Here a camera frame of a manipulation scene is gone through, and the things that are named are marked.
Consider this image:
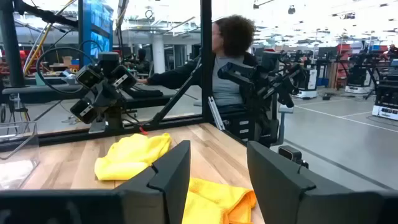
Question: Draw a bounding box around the white building column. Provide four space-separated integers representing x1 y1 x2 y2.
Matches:
151 33 166 75

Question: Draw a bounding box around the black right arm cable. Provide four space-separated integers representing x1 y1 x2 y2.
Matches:
36 46 98 94

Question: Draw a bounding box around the dark workbench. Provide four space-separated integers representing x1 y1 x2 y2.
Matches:
1 83 195 110

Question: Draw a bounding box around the person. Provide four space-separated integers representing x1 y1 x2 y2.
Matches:
136 14 280 147

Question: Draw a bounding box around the yellow microfiber towel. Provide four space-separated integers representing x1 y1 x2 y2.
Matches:
94 133 172 182

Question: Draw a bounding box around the orange microfiber towel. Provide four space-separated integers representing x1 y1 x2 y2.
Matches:
182 177 258 224

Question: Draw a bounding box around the small black table camera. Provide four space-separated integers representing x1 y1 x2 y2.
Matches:
277 145 310 169

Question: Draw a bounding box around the white-based robot cart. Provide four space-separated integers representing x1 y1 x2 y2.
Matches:
344 54 373 95
371 58 398 121
294 67 318 100

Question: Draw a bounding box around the blue display screen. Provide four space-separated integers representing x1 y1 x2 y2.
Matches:
77 0 114 68

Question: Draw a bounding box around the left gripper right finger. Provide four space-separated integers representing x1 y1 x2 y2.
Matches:
246 141 398 224

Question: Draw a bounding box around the clear plastic bin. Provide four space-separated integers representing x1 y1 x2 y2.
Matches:
0 120 40 191

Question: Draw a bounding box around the yellow hose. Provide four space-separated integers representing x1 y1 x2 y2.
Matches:
23 0 78 75

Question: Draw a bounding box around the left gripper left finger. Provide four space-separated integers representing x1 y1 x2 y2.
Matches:
0 139 192 224

